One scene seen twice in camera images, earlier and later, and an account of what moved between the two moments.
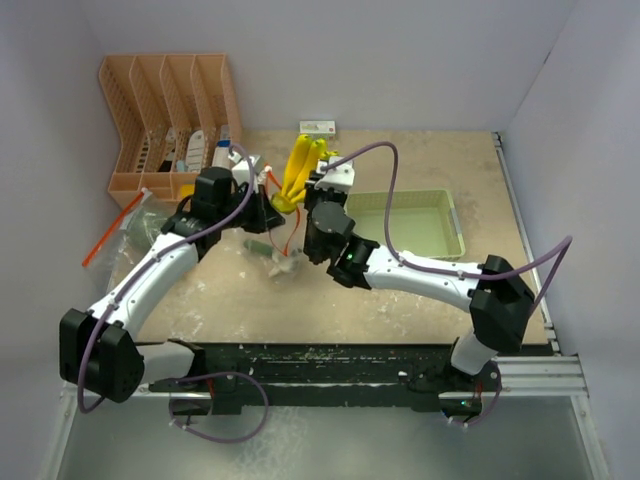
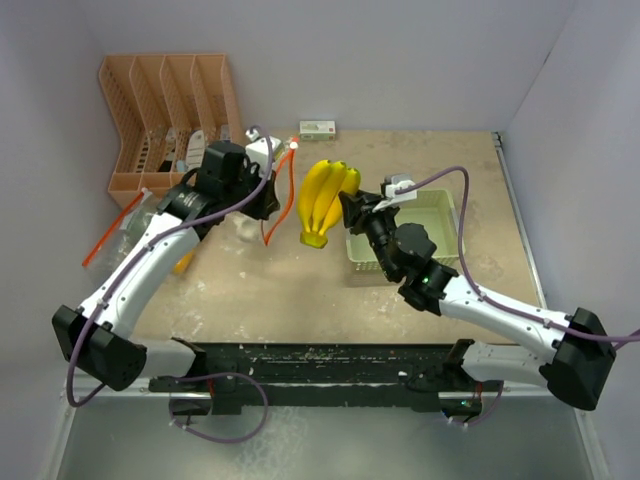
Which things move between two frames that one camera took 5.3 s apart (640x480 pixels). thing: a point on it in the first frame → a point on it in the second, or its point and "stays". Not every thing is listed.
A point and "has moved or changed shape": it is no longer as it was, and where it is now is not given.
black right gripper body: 314,196 → 379,228
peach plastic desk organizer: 168,110 stays
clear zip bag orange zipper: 138,226 stays
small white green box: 318,129 stays
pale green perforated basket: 424,223 stays
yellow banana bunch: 301,160 has moved or changed shape
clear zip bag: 273,257 → 261,230
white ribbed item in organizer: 195,152 stays
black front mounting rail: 261,373 stays
